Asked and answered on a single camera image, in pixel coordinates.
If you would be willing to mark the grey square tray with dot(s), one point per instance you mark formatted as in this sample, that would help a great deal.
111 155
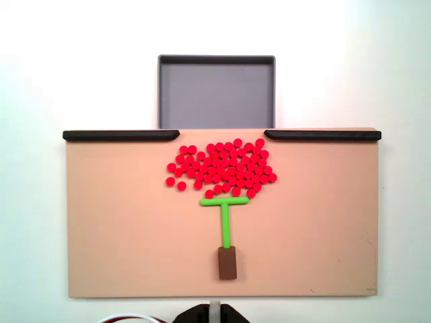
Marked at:
215 97

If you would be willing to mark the tan rectangular board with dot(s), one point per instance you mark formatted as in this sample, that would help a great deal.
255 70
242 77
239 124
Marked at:
118 218

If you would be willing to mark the red round disc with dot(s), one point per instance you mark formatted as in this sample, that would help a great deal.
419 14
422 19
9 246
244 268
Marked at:
209 193
199 176
210 147
178 172
224 176
216 177
211 170
171 167
228 146
272 177
198 184
192 149
264 154
180 158
181 185
236 191
248 174
254 158
191 173
215 154
256 178
245 159
216 163
262 163
219 146
233 153
226 186
248 146
248 183
251 166
196 165
258 170
240 167
183 149
218 188
240 183
185 166
239 175
267 170
208 178
231 170
170 181
257 186
237 142
204 168
224 154
260 142
264 178
220 170
232 181
189 159
233 161
251 192
257 150
241 152
207 161
225 162
201 155

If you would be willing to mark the black rail strip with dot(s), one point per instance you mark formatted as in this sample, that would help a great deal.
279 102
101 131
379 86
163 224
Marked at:
118 135
323 135

